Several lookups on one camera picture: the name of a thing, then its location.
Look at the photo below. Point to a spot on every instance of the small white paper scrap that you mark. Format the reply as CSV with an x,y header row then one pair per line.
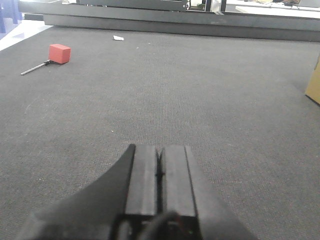
x,y
118,38

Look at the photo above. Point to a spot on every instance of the brown cardboard box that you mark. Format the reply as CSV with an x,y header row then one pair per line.
x,y
313,88

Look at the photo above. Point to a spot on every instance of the thin metal rod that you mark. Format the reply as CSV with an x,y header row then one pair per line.
x,y
36,67

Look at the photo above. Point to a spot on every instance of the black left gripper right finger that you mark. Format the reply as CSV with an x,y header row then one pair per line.
x,y
177,192

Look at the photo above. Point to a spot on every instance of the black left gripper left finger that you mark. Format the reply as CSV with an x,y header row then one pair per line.
x,y
142,191

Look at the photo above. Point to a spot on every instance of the red foam block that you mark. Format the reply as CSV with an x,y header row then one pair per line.
x,y
59,53

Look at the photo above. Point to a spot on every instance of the black metal conveyor frame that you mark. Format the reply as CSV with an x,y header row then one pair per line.
x,y
270,27

